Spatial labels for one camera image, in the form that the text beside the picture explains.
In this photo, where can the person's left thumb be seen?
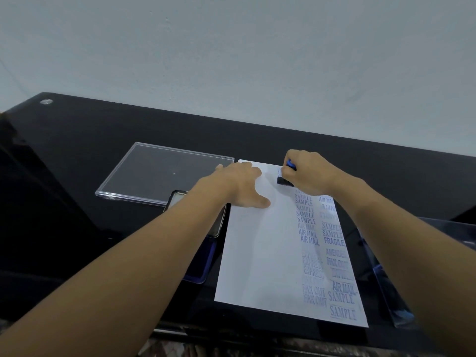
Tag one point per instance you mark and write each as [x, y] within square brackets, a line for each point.
[258, 199]

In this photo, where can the person's left hand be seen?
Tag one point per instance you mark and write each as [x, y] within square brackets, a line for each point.
[235, 184]

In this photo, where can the blue stamp ink pad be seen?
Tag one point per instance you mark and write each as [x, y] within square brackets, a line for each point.
[208, 252]

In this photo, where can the blue rubber stamp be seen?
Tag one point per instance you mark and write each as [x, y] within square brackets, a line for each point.
[282, 181]

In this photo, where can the person's right forearm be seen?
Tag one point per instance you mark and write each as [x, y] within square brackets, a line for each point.
[412, 252]

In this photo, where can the person's right hand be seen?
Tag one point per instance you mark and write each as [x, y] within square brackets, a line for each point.
[314, 172]

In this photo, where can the person's right fingers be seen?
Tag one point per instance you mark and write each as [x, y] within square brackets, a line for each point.
[289, 170]

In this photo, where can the white stamped paper sheet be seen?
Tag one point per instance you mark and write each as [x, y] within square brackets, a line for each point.
[267, 256]

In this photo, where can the clear plastic lid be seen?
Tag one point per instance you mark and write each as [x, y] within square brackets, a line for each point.
[160, 172]

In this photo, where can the clear plastic box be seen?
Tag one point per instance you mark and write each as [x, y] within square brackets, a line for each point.
[386, 289]

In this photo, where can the person's left forearm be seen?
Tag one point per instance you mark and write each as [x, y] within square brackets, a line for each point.
[111, 271]

